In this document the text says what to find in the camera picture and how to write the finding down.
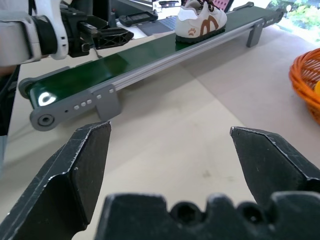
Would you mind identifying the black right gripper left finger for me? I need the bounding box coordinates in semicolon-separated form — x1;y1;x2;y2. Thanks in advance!
0;120;112;240

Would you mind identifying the grey keyboard cover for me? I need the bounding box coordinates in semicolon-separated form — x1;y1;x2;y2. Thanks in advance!
139;15;181;36

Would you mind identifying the white and brown sneaker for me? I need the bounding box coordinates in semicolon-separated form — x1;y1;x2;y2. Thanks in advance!
174;0;229;45

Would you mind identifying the green conveyor belt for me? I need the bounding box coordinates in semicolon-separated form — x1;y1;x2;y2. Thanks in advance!
18;1;286;132

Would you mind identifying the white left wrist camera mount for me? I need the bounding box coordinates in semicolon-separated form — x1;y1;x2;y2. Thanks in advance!
31;0;70;61

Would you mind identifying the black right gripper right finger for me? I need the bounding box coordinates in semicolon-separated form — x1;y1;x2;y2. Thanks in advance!
229;126;320;205

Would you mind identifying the pink tablet screen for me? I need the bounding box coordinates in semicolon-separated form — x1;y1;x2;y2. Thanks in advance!
214;0;235;13

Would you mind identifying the orange woven basket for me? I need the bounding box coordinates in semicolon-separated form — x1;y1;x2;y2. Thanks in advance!
289;47;320;125

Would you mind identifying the black handheld controller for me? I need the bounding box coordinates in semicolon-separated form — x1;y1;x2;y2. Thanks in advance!
118;11;160;27

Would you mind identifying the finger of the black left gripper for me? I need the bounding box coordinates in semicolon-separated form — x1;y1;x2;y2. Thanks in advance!
95;26;135;50

